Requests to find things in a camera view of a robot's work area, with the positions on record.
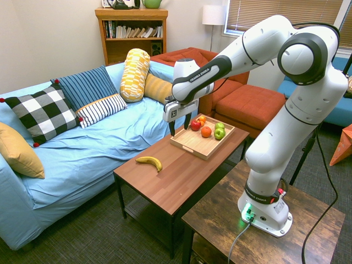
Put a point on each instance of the black white checkered pillow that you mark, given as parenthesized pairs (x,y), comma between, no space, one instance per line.
(41,112)

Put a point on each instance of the orange paper star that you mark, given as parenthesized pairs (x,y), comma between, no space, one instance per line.
(343,149)

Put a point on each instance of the white shade floor lamp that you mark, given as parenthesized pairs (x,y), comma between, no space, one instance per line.
(213,15)

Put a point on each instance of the wide wooden window blind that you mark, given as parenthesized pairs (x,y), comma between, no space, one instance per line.
(275,9)

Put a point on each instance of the white navy striped pillow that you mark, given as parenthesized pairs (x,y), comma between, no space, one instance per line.
(100,110)

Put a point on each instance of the yellow white bolster pillow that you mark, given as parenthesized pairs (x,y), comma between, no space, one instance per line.
(134,74)

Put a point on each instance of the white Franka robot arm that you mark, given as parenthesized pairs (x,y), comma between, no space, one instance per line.
(275,137)

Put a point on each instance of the yellow banana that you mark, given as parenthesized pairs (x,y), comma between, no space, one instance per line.
(149,160)

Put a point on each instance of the small black speaker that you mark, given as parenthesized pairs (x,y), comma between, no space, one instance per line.
(156,49)

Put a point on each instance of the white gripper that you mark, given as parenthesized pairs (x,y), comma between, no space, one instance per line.
(176,111)

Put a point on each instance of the mustard striped pillow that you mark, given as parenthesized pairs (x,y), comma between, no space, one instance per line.
(158,89)

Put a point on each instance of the black tripod stand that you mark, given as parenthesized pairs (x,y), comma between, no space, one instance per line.
(305,154)

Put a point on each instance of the orange armchair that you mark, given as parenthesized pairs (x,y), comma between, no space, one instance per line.
(170,56)

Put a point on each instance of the green teapot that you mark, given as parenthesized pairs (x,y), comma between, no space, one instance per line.
(152,3)

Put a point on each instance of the light blue sofa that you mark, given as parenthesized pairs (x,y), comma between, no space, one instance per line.
(82,154)

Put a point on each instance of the blue couch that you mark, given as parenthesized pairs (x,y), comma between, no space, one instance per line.
(338,110)

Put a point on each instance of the narrow wooden window blind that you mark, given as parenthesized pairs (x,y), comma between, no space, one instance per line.
(346,30)

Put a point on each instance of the wood top coffee table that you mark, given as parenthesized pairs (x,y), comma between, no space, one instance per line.
(178,176)

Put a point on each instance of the rustic dark wood side table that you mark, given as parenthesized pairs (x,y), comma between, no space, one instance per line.
(217,217)

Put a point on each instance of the wooden serving tray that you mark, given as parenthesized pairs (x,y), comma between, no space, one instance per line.
(192,143)

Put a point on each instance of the wooden bookshelf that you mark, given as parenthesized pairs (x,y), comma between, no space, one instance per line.
(121,50)

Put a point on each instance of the plain mustard yellow pillow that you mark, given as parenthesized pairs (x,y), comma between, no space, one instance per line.
(20,154)

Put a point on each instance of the blue striped pillow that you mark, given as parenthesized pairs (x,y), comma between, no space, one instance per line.
(85,85)

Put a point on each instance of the yellow patterned cushion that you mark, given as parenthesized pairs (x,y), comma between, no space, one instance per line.
(350,85)

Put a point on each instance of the red apple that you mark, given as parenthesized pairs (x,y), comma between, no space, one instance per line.
(195,125)

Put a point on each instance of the small orange tangerine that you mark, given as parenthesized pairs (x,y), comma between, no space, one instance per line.
(202,118)

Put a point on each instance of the orange ottoman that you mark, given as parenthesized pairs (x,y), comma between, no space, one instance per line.
(247,107)

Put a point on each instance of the large orange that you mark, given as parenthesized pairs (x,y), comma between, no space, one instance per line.
(206,132)

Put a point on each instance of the green apple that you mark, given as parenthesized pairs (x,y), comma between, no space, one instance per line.
(219,134)
(219,126)

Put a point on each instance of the row of books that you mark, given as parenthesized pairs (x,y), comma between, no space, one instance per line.
(132,32)

